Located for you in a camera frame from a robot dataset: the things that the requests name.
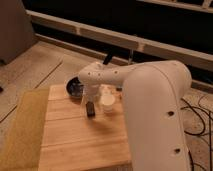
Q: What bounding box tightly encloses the black floor cable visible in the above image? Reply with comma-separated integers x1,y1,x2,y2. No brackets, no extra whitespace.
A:
179,94,213,171

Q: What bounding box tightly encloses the black eraser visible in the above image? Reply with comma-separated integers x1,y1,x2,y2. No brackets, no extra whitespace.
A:
86,102,95,117

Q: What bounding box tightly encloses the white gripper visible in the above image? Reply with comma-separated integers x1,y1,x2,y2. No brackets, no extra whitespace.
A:
80,85,101,117

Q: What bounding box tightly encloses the dark round bowl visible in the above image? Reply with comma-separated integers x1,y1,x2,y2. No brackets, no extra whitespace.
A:
66,77,83,98

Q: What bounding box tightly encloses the white plastic cup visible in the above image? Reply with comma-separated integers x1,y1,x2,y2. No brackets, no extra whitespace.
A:
100,85,115,113

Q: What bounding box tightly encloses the yellow-green foam mat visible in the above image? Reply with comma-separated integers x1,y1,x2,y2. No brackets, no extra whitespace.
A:
0,89,49,171

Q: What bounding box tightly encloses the white shelf rail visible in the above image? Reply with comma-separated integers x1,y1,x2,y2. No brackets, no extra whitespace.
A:
27,10,213,72

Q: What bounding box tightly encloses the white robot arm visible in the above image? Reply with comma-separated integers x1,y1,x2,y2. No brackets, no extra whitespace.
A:
78,60,192,171

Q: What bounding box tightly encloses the black table leg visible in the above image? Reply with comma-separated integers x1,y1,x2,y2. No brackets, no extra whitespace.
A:
103,52,113,65

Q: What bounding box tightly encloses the grey cabinet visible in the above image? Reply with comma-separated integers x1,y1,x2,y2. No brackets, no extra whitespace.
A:
0,0,37,63

